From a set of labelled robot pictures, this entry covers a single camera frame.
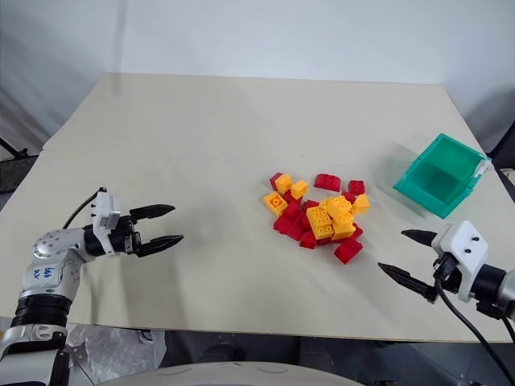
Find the clear plastic wrap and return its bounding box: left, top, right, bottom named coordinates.
left=65, top=323, right=168, bottom=384

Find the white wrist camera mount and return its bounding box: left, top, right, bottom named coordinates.
left=91, top=188, right=124, bottom=257
left=429, top=220, right=490, bottom=302

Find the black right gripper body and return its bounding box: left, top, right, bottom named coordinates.
left=431, top=252, right=464, bottom=294

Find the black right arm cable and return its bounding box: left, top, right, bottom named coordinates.
left=434, top=277, right=515, bottom=386

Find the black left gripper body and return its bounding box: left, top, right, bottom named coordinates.
left=108, top=215, right=143, bottom=257

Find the black tripod leg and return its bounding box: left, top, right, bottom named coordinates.
left=0, top=136, right=30, bottom=158

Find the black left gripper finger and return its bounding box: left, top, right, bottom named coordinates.
left=129, top=203, right=177, bottom=224
left=138, top=234, right=185, bottom=259

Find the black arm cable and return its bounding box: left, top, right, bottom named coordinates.
left=62, top=190, right=101, bottom=230
left=434, top=277, right=515, bottom=386

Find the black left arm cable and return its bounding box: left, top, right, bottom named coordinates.
left=62, top=190, right=101, bottom=230

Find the red plastic building brick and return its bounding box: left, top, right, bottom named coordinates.
left=313, top=173, right=343, bottom=192

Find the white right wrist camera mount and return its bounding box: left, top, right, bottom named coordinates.
left=429, top=220, right=490, bottom=302

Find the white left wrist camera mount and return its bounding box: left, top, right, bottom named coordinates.
left=91, top=188, right=124, bottom=257

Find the green plastic bin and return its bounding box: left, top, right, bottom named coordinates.
left=392, top=132, right=493, bottom=220

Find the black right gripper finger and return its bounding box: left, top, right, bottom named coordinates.
left=377, top=261, right=439, bottom=304
left=401, top=228, right=440, bottom=248

